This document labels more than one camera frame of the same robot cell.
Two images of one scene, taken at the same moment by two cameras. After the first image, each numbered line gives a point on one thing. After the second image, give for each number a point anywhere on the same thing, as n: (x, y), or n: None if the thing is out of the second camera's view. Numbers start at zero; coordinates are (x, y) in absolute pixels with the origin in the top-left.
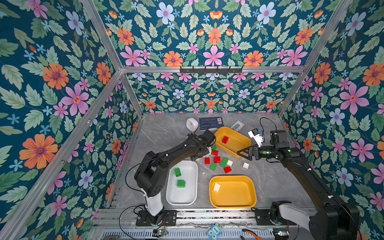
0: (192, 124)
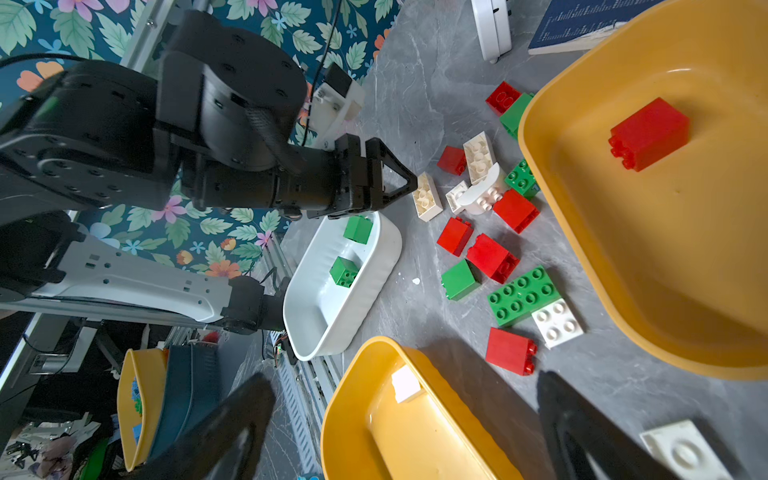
0: (493, 21)
